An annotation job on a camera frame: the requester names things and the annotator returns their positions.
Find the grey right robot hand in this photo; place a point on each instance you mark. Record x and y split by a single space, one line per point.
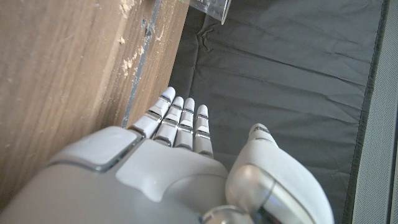
174 174

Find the clear cup with brown sugar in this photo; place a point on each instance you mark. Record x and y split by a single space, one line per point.
214 7

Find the black fabric backdrop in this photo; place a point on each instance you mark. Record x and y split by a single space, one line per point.
280 77

